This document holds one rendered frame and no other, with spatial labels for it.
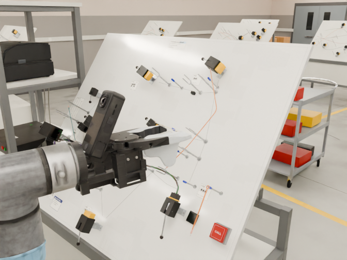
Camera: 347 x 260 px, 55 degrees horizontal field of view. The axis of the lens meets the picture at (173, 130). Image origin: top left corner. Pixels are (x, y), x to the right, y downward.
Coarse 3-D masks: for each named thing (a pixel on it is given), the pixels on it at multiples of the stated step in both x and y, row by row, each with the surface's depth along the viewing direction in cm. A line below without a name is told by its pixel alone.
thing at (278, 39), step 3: (276, 36) 1186; (270, 39) 1083; (276, 39) 1105; (279, 39) 1145; (282, 39) 1136; (285, 39) 1139; (288, 39) 1151; (279, 42) 1147; (282, 42) 1138; (285, 42) 1144; (288, 42) 1155
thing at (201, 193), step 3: (201, 186) 123; (204, 186) 123; (201, 189) 123; (204, 189) 122; (210, 189) 121; (198, 192) 123; (201, 192) 123; (204, 192) 122; (207, 192) 121; (210, 192) 121; (198, 195) 123; (201, 195) 122; (207, 195) 121; (201, 198) 122; (204, 198) 121; (207, 198) 120
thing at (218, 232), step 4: (216, 224) 111; (212, 228) 112; (216, 228) 111; (220, 228) 110; (224, 228) 109; (212, 232) 111; (216, 232) 110; (220, 232) 109; (224, 232) 109; (212, 236) 110; (216, 236) 110; (220, 236) 109; (224, 236) 109; (220, 240) 108
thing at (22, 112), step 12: (0, 36) 435; (12, 36) 401; (24, 36) 373; (12, 96) 425; (0, 108) 372; (12, 108) 373; (24, 108) 382; (0, 120) 368; (12, 120) 376; (24, 120) 385; (36, 120) 389
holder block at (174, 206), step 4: (168, 200) 118; (172, 200) 117; (164, 204) 118; (172, 204) 117; (176, 204) 118; (180, 204) 120; (164, 208) 118; (168, 208) 117; (172, 208) 117; (176, 208) 118; (164, 212) 118; (168, 212) 116; (172, 212) 117; (176, 212) 119; (172, 216) 118
